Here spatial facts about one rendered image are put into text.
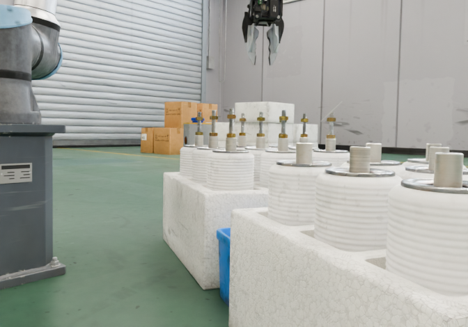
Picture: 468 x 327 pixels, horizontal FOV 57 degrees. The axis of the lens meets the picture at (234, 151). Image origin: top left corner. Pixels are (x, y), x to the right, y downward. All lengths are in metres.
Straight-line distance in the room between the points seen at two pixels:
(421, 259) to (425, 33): 6.00
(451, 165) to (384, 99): 6.01
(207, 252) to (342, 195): 0.40
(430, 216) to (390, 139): 5.98
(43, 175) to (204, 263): 0.36
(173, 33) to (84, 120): 2.17
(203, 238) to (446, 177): 0.51
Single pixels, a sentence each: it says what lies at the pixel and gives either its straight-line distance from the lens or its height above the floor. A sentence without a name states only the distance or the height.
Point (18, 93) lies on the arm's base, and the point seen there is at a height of 0.36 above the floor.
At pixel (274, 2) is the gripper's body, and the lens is 1.00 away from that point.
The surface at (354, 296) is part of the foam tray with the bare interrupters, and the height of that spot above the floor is 0.16.
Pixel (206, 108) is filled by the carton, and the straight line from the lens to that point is 5.16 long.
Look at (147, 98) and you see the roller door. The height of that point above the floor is 0.76.
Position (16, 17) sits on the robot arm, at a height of 0.50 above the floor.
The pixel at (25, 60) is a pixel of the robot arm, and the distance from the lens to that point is 0.94.
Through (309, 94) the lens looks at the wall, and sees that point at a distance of 7.00.
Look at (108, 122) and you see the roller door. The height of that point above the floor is 0.36.
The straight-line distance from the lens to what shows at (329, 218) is 0.47.
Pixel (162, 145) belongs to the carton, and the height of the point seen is 0.11.
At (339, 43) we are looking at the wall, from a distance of 6.84.
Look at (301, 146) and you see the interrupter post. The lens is 0.58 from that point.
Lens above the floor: 0.30
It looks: 3 degrees down
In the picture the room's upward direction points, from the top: 1 degrees clockwise
